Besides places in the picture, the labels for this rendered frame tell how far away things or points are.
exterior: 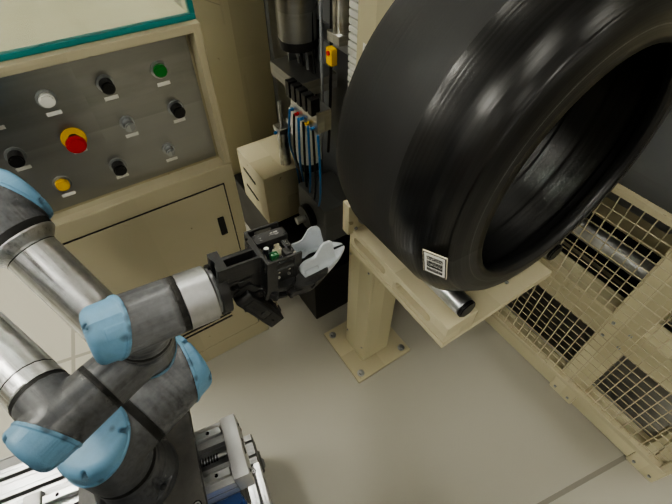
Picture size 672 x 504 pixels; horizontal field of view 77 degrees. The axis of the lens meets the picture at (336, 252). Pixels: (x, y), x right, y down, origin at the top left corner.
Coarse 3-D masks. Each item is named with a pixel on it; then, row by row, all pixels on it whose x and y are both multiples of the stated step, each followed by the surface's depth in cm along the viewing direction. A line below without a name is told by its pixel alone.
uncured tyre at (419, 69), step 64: (448, 0) 54; (512, 0) 49; (576, 0) 47; (640, 0) 48; (384, 64) 59; (448, 64) 52; (512, 64) 48; (576, 64) 48; (640, 64) 78; (384, 128) 60; (448, 128) 52; (512, 128) 50; (576, 128) 93; (640, 128) 77; (384, 192) 63; (448, 192) 55; (512, 192) 101; (576, 192) 93; (448, 256) 63; (512, 256) 84
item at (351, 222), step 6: (348, 204) 100; (348, 210) 100; (348, 216) 102; (354, 216) 103; (348, 222) 103; (354, 222) 104; (360, 222) 105; (348, 228) 105; (354, 228) 105; (348, 234) 106
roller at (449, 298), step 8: (432, 288) 90; (440, 296) 88; (448, 296) 86; (456, 296) 86; (464, 296) 85; (448, 304) 87; (456, 304) 85; (464, 304) 84; (472, 304) 85; (456, 312) 86; (464, 312) 85
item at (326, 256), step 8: (328, 240) 60; (320, 248) 60; (328, 248) 61; (336, 248) 66; (344, 248) 66; (312, 256) 61; (320, 256) 61; (328, 256) 63; (336, 256) 64; (304, 264) 60; (312, 264) 61; (320, 264) 62; (328, 264) 63; (304, 272) 61; (312, 272) 62; (328, 272) 64
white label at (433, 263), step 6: (426, 252) 63; (432, 252) 62; (426, 258) 64; (432, 258) 63; (438, 258) 62; (444, 258) 61; (426, 264) 66; (432, 264) 65; (438, 264) 64; (444, 264) 63; (426, 270) 67; (432, 270) 66; (438, 270) 65; (444, 270) 64; (444, 276) 66
